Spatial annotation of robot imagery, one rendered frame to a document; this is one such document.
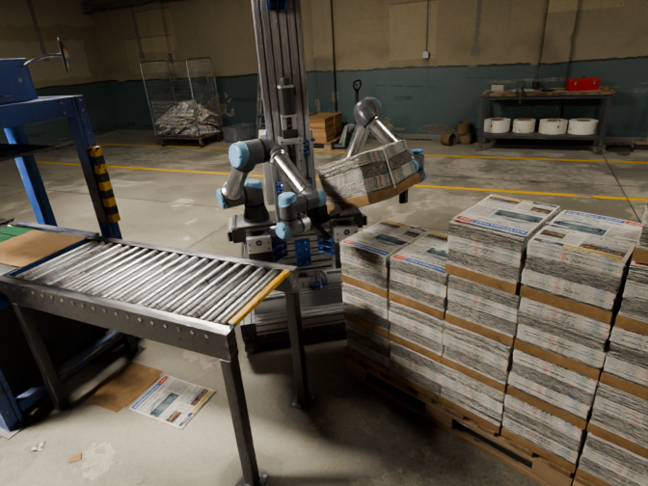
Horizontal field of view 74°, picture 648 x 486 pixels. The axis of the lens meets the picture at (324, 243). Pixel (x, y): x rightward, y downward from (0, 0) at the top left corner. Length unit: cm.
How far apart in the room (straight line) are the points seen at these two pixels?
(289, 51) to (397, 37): 616
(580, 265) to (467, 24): 706
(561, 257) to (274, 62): 174
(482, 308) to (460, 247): 26
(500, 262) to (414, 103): 707
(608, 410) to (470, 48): 716
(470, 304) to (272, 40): 168
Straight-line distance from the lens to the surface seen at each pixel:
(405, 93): 862
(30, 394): 287
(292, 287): 198
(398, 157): 210
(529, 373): 189
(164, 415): 256
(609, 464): 202
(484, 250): 171
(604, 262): 159
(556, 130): 780
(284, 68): 254
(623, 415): 186
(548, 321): 174
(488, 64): 837
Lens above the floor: 169
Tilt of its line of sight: 24 degrees down
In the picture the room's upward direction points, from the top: 4 degrees counter-clockwise
